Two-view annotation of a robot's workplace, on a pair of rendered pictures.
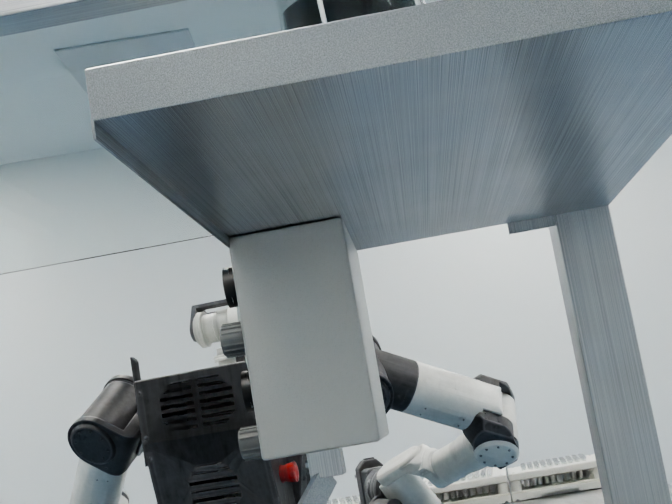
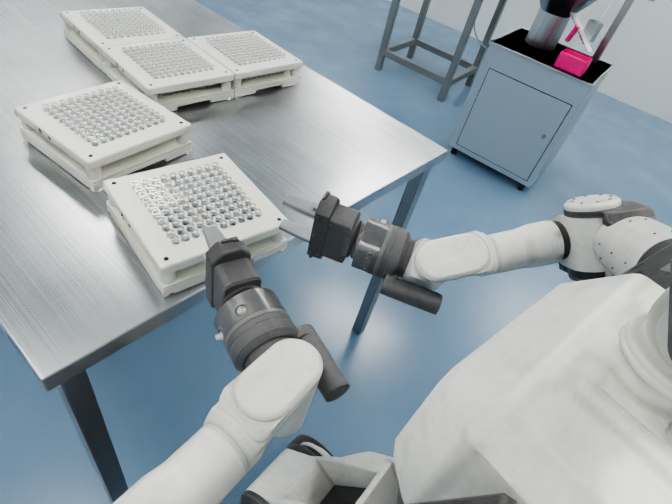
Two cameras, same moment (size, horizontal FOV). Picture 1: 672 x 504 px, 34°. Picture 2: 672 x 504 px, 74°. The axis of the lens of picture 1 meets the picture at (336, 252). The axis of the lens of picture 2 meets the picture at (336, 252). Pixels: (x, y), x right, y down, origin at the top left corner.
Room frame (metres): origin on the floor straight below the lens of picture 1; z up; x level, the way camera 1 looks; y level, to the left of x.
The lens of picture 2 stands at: (2.02, 0.49, 1.51)
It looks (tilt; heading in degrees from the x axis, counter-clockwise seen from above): 43 degrees down; 298
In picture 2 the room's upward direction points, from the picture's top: 16 degrees clockwise
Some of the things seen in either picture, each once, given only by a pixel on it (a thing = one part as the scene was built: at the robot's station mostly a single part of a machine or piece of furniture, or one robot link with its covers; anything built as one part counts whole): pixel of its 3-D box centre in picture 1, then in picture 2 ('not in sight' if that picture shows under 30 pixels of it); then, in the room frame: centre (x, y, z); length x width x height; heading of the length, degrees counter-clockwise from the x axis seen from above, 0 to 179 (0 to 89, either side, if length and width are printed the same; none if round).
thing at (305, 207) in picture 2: not in sight; (302, 204); (2.35, 0.02, 1.06); 0.06 x 0.03 x 0.02; 20
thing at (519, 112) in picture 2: not in sight; (523, 111); (2.60, -2.60, 0.38); 0.63 x 0.57 x 0.76; 1
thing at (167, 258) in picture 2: not in sight; (197, 205); (2.54, 0.08, 0.96); 0.25 x 0.24 x 0.02; 78
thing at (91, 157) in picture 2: not in sight; (106, 119); (2.87, 0.05, 0.96); 0.25 x 0.24 x 0.02; 93
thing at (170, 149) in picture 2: not in sight; (110, 139); (2.87, 0.05, 0.91); 0.24 x 0.24 x 0.02; 3
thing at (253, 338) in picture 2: not in sight; (286, 370); (2.18, 0.24, 1.02); 0.11 x 0.11 x 0.11; 70
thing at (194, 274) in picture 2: not in sight; (197, 225); (2.54, 0.08, 0.91); 0.24 x 0.24 x 0.02; 78
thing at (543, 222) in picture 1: (528, 210); not in sight; (1.17, -0.21, 1.36); 0.05 x 0.01 x 0.04; 87
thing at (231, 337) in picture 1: (235, 334); not in sight; (1.01, 0.10, 1.27); 0.03 x 0.03 x 0.04; 87
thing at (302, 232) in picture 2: not in sight; (297, 232); (2.35, 0.02, 1.00); 0.06 x 0.03 x 0.02; 20
